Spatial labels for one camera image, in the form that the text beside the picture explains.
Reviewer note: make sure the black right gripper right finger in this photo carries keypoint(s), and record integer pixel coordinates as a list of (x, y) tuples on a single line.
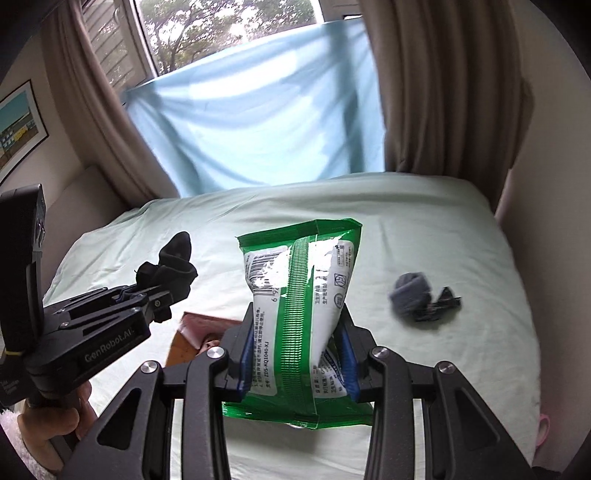
[(354, 345)]

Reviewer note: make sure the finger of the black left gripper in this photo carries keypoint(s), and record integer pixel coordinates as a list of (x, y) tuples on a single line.
[(154, 302)]

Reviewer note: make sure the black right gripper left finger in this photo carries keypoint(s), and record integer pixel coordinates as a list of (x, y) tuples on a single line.
[(235, 380)]

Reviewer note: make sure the black sock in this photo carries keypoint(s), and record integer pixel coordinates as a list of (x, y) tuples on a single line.
[(173, 273)]

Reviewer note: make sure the grey blue fuzzy sock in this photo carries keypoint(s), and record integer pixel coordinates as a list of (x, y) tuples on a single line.
[(411, 296)]

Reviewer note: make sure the green white tissue pack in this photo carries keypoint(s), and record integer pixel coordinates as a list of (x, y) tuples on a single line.
[(299, 276)]

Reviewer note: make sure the black patterned cloth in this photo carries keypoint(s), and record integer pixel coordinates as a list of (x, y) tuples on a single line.
[(429, 310)]

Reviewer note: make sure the person left hand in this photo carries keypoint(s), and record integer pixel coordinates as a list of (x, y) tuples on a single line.
[(39, 425)]

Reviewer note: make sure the cardboard box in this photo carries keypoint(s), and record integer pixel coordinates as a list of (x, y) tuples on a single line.
[(196, 333)]

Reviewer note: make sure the brown curtain left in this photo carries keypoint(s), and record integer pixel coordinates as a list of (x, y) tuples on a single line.
[(92, 114)]

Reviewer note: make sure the brown curtain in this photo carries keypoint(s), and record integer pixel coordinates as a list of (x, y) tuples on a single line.
[(92, 114), (454, 98)]

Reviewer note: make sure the pink object at bedside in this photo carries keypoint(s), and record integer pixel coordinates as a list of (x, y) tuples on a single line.
[(544, 427)]

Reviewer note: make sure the light blue hanging sheet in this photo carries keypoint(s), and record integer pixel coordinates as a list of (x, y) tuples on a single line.
[(298, 106)]

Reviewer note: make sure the window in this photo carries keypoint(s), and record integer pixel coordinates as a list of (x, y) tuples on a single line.
[(136, 41)]

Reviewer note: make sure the brown curtain right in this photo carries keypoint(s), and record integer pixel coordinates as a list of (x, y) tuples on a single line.
[(454, 98)]

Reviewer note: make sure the framed wall picture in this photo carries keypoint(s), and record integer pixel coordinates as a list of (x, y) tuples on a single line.
[(22, 127)]

